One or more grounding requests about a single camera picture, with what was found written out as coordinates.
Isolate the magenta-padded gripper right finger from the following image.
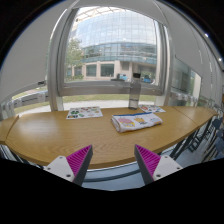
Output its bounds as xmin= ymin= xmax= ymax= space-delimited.
xmin=133 ymin=143 xmax=184 ymax=186

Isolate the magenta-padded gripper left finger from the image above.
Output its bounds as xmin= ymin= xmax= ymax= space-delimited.
xmin=43 ymin=144 xmax=94 ymax=187

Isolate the white printed towel blue edge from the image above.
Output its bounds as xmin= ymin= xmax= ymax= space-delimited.
xmin=110 ymin=112 xmax=164 ymax=134

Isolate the sticker sheet with round stickers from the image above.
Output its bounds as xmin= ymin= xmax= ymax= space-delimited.
xmin=138 ymin=104 xmax=167 ymax=114

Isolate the sticker sheet with green stickers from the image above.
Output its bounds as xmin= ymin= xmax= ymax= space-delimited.
xmin=65 ymin=105 xmax=104 ymax=120

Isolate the group of dark chairs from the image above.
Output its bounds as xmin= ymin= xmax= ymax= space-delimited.
xmin=188 ymin=113 xmax=224 ymax=161

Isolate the clear bottle with black cap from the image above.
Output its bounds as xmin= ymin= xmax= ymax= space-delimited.
xmin=128 ymin=72 xmax=142 ymax=110

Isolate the green tree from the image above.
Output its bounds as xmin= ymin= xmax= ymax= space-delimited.
xmin=65 ymin=37 xmax=84 ymax=81

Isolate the glass office building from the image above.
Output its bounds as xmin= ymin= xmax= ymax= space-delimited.
xmin=71 ymin=8 xmax=158 ymax=81

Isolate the grey window frame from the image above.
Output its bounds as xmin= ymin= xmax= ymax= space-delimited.
xmin=46 ymin=0 xmax=176 ymax=113

